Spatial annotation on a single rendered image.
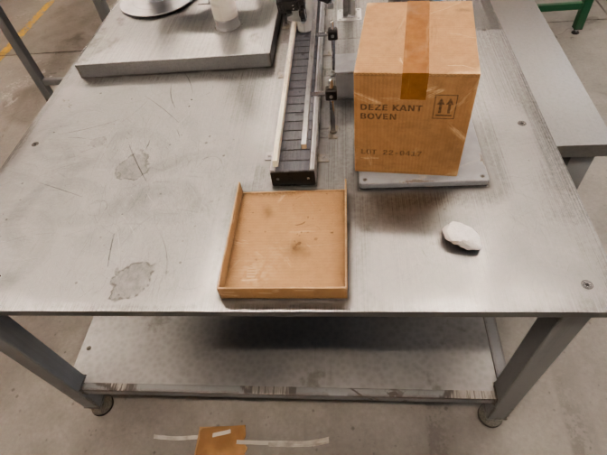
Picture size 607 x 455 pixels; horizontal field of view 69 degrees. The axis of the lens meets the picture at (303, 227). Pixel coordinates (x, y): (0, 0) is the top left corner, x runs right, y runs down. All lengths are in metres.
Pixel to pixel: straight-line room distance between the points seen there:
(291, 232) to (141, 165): 0.50
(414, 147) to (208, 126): 0.61
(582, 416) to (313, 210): 1.19
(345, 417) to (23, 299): 1.07
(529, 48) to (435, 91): 0.73
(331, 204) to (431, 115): 0.29
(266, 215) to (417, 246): 0.35
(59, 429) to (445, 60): 1.74
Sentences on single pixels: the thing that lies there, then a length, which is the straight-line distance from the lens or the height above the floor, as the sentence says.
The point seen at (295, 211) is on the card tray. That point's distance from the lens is 1.04.
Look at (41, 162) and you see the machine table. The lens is 1.48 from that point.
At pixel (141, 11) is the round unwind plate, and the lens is 1.97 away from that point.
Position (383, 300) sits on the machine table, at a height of 0.83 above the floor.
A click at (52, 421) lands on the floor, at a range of 2.00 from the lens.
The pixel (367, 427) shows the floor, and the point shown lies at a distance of 1.67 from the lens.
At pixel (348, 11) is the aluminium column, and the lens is 1.80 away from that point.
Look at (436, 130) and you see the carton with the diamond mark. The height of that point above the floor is 0.98.
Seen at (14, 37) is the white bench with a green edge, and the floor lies 0.49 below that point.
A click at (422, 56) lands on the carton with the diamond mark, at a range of 0.98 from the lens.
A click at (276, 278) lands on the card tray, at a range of 0.94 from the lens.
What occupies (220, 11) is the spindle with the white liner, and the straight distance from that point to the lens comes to 1.68.
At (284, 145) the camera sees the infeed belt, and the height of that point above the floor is 0.88.
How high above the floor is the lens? 1.61
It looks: 50 degrees down
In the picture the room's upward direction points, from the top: 9 degrees counter-clockwise
